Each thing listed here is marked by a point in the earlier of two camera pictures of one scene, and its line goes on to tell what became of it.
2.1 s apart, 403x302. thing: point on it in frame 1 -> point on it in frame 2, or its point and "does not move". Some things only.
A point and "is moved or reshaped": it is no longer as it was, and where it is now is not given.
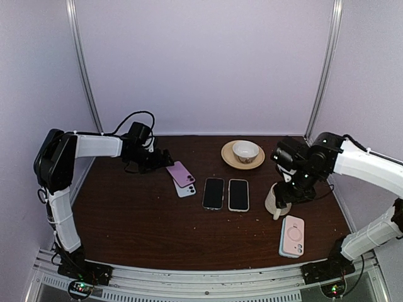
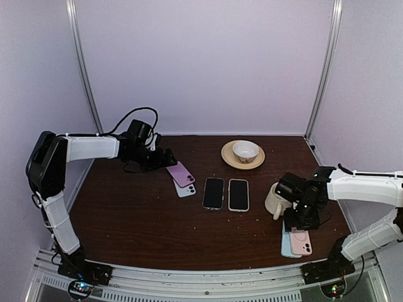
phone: x=243 y=210 does not move
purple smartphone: x=181 y=174 does not move
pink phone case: x=293 y=235 is moved or reshaped
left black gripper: x=157 y=163 does not move
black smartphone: x=213 y=193 does not move
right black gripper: x=284 y=197 -> x=291 y=222
